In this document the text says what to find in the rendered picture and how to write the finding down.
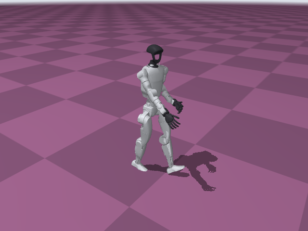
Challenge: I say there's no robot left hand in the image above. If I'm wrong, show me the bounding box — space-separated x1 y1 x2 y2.
172 99 183 114

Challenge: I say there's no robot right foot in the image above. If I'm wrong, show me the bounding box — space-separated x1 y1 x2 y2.
131 160 148 171

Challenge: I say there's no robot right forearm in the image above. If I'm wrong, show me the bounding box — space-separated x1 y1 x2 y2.
147 91 166 114

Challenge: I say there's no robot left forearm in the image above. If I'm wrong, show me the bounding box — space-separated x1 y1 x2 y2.
161 89 174 104

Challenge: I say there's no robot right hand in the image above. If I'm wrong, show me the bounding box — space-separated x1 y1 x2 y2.
163 108 180 129

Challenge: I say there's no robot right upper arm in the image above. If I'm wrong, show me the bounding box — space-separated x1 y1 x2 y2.
137 69 157 96

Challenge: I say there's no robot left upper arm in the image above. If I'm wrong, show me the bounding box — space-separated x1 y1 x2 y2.
161 65 168 92

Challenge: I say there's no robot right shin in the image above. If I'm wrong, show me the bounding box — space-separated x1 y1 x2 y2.
135 140 147 165

